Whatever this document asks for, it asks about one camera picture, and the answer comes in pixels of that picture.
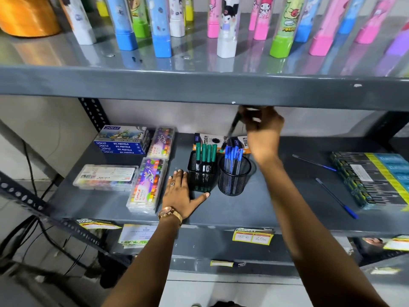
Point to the small clear oil pastel case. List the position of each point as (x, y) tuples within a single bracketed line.
[(161, 142)]

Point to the blue oil pastel box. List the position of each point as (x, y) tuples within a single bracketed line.
[(123, 134), (123, 153), (123, 149), (123, 146)]

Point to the large clear oil pastel case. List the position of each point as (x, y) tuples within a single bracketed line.
[(147, 185)]

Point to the blue ballpoint pen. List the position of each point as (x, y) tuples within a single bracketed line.
[(335, 197)]

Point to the yellow white shelf label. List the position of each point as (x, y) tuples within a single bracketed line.
[(96, 224), (397, 243)]

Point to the green marker pen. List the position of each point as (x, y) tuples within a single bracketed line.
[(198, 155), (209, 156), (214, 155), (204, 156)]

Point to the square black mesh pen holder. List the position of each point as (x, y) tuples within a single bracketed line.
[(201, 180)]

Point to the person's left thumb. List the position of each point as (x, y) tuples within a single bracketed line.
[(200, 198)]

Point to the person's left forearm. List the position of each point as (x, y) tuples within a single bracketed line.
[(150, 262)]

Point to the person's right fingers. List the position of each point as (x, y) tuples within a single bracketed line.
[(255, 113)]

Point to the person's right hand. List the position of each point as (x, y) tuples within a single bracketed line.
[(264, 134)]

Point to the stack of black yellow pen boxes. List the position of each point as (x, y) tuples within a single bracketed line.
[(372, 179)]

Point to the orange black pen pack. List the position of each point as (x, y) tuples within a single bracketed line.
[(207, 139), (243, 143)]

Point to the round black mesh pen holder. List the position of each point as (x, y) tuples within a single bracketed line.
[(233, 185)]

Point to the white green card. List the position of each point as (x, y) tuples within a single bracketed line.
[(135, 235)]

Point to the small yellow shelf label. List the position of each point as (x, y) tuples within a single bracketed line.
[(222, 264), (385, 270)]

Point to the black perforated shelf upright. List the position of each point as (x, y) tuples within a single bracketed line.
[(94, 115), (388, 124)]

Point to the person's right forearm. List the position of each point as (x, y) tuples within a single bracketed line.
[(306, 233)]

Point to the black pen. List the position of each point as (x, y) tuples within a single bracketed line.
[(235, 124)]

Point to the yellow price tag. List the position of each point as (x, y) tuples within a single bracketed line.
[(253, 236)]

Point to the bunch of blue pens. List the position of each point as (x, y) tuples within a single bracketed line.
[(231, 159)]

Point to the thin dark blue pen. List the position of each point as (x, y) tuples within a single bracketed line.
[(314, 163)]

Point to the person's left hand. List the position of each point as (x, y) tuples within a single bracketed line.
[(179, 199)]

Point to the grey perforated angle rail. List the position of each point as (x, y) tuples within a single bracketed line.
[(48, 214)]

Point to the row of cartoon print tubes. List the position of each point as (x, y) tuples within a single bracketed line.
[(223, 22)]

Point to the rose gold wristwatch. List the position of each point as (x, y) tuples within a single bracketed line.
[(170, 214)]

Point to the grey metal shelf board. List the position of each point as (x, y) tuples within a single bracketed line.
[(255, 254), (191, 83), (287, 195)]

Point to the clear case with white label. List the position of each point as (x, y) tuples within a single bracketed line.
[(107, 176)]

